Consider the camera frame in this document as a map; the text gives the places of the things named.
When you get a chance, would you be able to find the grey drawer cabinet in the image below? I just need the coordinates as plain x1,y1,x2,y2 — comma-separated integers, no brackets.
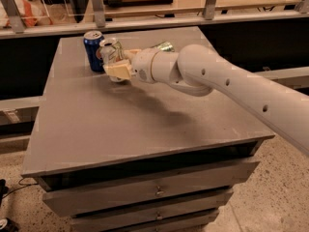
21,26,277,232

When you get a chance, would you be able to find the black cable on floor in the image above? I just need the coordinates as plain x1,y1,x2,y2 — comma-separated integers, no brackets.
2,177,40,199

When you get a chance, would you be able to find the metal railing post middle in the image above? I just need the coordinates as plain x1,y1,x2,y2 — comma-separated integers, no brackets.
92,0,105,28

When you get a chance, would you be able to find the orange white bag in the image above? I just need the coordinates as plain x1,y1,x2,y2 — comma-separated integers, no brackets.
0,0,53,28

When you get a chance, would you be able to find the dark wooden bar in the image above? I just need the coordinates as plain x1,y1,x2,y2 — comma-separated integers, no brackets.
103,0,173,8

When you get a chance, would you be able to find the middle grey drawer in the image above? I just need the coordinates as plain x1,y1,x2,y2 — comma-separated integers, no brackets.
70,188,235,232

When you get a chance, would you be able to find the green soda can lying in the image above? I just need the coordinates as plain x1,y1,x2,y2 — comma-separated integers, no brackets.
154,41,175,52

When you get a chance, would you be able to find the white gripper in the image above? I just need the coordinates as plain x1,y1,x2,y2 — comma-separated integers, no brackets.
104,48,158,83

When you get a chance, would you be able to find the metal railing post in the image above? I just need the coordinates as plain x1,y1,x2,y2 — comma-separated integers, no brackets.
202,0,217,20
92,0,105,28
0,0,26,33

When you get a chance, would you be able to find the dark can on floor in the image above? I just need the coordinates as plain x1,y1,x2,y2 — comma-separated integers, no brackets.
0,218,18,232

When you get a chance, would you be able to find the grey drawer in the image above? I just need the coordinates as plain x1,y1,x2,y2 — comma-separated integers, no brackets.
105,209,220,232
70,188,235,232
42,159,258,217

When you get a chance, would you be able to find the metal railing post left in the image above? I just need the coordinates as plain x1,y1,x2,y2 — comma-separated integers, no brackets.
0,0,26,33

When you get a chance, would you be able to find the metal railing post right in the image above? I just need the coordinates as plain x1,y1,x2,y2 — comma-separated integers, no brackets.
202,0,217,20

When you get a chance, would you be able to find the silver 7up can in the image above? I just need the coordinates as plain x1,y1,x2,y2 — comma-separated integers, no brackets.
99,38,124,73

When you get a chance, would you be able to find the bottom grey drawer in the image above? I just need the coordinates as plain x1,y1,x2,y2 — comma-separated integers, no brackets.
105,209,220,232

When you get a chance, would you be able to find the blue pepsi can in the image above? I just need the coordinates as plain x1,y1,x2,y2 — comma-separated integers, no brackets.
83,30,103,73

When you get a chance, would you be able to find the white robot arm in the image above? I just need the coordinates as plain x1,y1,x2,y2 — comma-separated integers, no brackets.
105,44,309,155

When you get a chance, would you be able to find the top grey drawer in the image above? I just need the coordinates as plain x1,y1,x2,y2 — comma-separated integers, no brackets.
42,159,258,217

